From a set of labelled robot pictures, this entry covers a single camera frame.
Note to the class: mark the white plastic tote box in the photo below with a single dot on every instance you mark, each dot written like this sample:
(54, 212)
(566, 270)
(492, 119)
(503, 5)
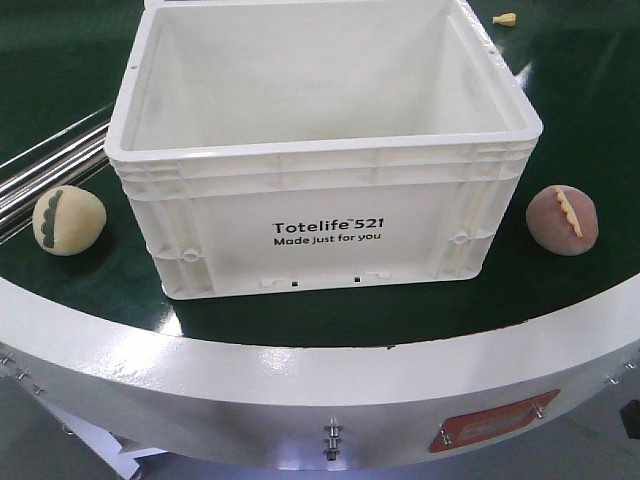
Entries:
(276, 146)

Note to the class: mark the pink plush ball yellow trim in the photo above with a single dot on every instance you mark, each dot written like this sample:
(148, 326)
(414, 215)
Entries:
(563, 220)

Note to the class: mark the cream plush ball green trim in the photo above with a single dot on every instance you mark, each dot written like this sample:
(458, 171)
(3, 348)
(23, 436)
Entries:
(67, 220)

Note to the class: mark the orange warning label plate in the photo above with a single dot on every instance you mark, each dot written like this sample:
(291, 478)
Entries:
(464, 430)

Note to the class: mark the steel conveyor rollers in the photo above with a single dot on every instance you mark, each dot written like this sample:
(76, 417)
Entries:
(69, 156)

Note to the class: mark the small yellow toy piece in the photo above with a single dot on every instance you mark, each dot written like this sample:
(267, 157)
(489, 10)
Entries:
(508, 19)

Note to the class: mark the white curved conveyor frame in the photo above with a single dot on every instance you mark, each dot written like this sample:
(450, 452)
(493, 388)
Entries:
(310, 408)

